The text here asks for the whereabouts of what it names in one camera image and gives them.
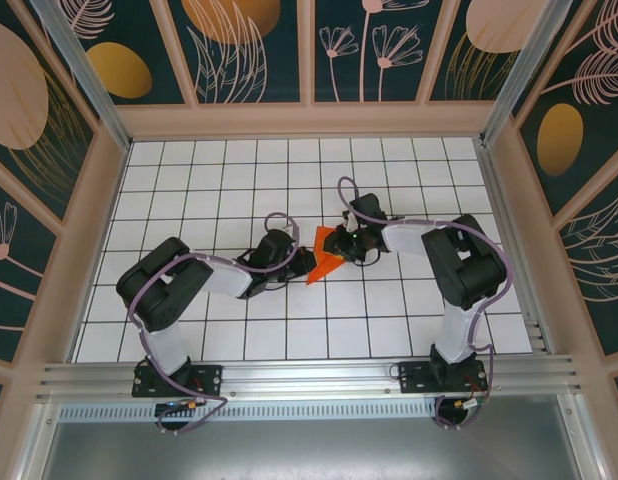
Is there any orange paper sheet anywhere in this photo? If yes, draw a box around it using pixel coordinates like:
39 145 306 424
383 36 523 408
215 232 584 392
306 225 346 286

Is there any grey metal sheet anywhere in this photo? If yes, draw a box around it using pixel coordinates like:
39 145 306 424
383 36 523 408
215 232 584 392
38 419 583 480

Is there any aluminium mounting rail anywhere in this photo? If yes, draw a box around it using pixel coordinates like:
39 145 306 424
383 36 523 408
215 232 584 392
36 353 585 402

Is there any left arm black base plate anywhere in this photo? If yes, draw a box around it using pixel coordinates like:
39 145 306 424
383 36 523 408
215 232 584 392
132 363 224 399

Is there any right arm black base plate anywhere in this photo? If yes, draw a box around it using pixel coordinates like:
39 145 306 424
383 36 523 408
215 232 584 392
397 360 489 395

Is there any aluminium side rail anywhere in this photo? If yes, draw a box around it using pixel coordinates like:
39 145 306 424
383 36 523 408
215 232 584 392
476 139 558 354

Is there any slotted metal cable tray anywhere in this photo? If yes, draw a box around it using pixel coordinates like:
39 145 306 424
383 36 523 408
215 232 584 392
58 403 440 422

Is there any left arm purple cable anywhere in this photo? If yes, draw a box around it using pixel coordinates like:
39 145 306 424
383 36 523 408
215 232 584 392
127 212 303 436

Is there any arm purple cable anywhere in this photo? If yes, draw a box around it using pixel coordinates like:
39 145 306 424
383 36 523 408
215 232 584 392
337 176 515 432
127 212 303 436

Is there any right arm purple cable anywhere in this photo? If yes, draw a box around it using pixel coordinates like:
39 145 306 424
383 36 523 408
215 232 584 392
337 176 515 432

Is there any aluminium corner post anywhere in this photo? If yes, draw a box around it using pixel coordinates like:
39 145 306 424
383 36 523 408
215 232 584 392
480 0 588 146
31 0 133 151

